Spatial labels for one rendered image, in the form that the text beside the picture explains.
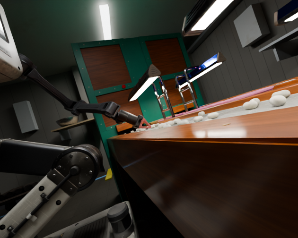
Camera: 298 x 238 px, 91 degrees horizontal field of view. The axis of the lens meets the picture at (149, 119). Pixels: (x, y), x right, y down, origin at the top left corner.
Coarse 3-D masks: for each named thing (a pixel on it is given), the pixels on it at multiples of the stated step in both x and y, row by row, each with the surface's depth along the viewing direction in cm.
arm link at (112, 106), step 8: (80, 104) 99; (88, 104) 93; (96, 104) 87; (104, 104) 82; (112, 104) 80; (72, 112) 100; (80, 112) 101; (88, 112) 96; (96, 112) 90; (104, 112) 81; (112, 112) 79
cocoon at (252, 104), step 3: (246, 102) 39; (249, 102) 38; (252, 102) 37; (255, 102) 37; (243, 105) 40; (246, 105) 39; (249, 105) 38; (252, 105) 37; (255, 105) 37; (246, 108) 39; (249, 108) 38; (252, 108) 38
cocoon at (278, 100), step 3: (273, 96) 31; (276, 96) 30; (279, 96) 29; (282, 96) 29; (270, 99) 32; (273, 99) 30; (276, 99) 29; (279, 99) 29; (282, 99) 29; (285, 99) 29; (270, 102) 32; (273, 102) 30; (276, 102) 30; (279, 102) 29; (282, 102) 29; (285, 102) 29; (276, 105) 30; (279, 105) 30
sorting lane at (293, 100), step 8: (296, 96) 35; (264, 104) 39; (288, 104) 29; (296, 104) 26; (224, 112) 51; (232, 112) 44; (240, 112) 39; (248, 112) 35; (256, 112) 31; (192, 120) 62; (152, 128) 99
